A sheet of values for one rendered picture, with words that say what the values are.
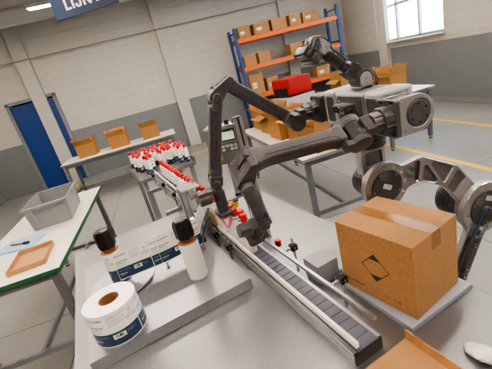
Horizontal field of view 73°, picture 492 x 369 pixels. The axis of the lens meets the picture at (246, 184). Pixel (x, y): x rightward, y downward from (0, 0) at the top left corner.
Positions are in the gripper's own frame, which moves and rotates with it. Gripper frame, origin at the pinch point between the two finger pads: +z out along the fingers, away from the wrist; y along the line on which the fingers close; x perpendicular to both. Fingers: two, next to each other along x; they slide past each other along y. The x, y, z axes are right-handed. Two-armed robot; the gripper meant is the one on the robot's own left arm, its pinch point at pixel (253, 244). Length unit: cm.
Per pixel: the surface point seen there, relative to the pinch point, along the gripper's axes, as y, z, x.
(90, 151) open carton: 39, 367, -451
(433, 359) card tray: -10, -43, 70
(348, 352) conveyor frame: 7, -36, 57
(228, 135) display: -8, -28, -44
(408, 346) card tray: -9, -38, 64
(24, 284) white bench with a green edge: 116, 90, -77
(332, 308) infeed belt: -1, -28, 44
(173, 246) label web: 31.7, 12.9, -22.0
